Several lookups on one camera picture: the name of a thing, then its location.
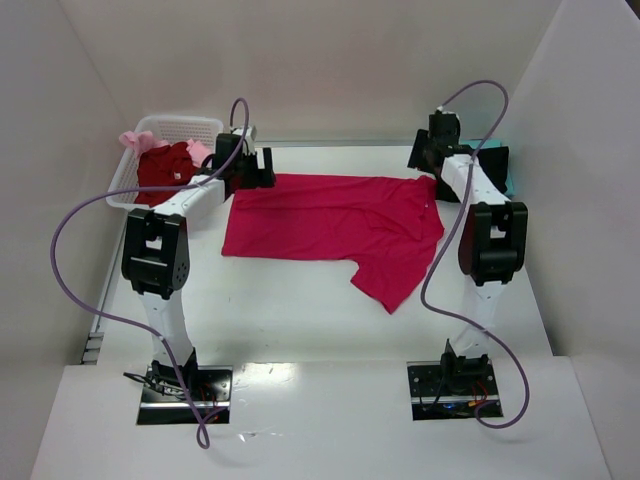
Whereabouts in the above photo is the magenta t shirt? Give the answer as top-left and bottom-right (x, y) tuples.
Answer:
(221, 174), (444, 313)

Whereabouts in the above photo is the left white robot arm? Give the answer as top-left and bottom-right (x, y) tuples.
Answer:
(122, 126), (276, 391)

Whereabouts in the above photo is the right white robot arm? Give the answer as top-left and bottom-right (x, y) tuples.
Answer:
(408, 108), (528, 395)

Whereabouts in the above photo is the teal folded t shirt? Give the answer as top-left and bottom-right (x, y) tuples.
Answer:
(472, 139), (515, 198)

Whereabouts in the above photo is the black folded t shirt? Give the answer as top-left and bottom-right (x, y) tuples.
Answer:
(436, 145), (510, 203)

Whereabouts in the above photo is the dark red t shirt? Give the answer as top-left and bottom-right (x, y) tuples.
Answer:
(137, 142), (199, 188)

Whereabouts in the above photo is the white plastic basket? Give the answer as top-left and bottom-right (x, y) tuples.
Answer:
(106, 115), (225, 211)

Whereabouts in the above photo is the light pink t shirt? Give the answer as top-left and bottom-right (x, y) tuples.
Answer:
(119, 131), (212, 167)

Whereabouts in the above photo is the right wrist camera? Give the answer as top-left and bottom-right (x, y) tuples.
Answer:
(435, 105), (451, 115)

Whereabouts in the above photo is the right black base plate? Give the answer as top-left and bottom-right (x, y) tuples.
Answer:
(407, 362), (503, 421)

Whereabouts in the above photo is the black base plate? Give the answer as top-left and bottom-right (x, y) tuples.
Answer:
(125, 366), (233, 426)
(407, 362), (503, 421)

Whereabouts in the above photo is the metal table edge bracket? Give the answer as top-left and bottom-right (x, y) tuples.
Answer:
(80, 332), (104, 365)

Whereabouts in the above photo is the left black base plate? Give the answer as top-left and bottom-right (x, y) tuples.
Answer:
(125, 366), (233, 426)

